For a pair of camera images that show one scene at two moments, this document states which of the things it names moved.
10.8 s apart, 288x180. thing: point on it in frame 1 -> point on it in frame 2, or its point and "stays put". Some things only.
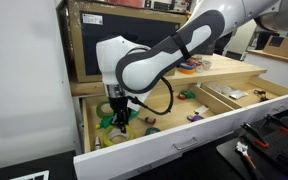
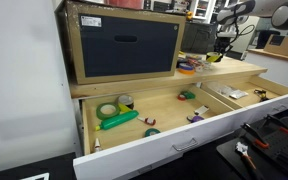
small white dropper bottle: x=97 y=144 stays put
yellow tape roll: x=114 y=135 -> x=213 y=56
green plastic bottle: x=108 y=121 stays put
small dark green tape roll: x=151 y=130 stays put
